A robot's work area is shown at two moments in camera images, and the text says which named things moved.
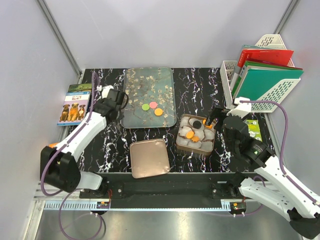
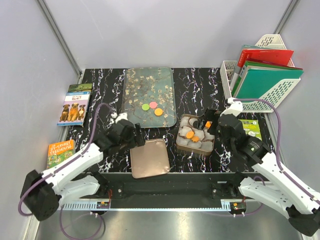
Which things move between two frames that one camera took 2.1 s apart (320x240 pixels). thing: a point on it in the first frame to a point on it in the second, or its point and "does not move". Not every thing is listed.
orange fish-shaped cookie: x=195 y=138 does not move
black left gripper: x=103 y=102 to x=138 y=139
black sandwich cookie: x=197 y=124 does not move
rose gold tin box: x=193 y=135 does not move
